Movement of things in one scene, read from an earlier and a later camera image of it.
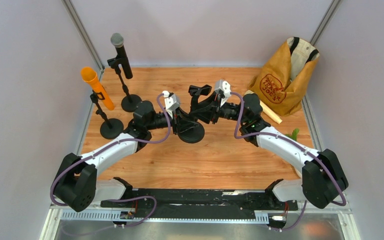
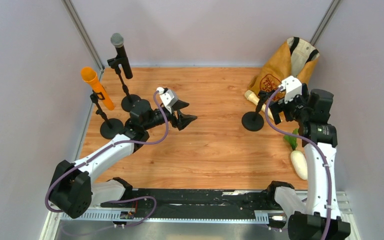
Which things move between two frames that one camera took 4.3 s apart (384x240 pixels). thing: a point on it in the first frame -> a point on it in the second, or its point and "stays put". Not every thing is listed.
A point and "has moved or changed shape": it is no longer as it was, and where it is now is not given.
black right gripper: [210, 108] -> [276, 107]
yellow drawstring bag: [282, 75] stays put
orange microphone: [90, 75] stays put
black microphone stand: [110, 129] stays put
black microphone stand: [196, 134] has moved or changed shape
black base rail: [240, 200] stays put
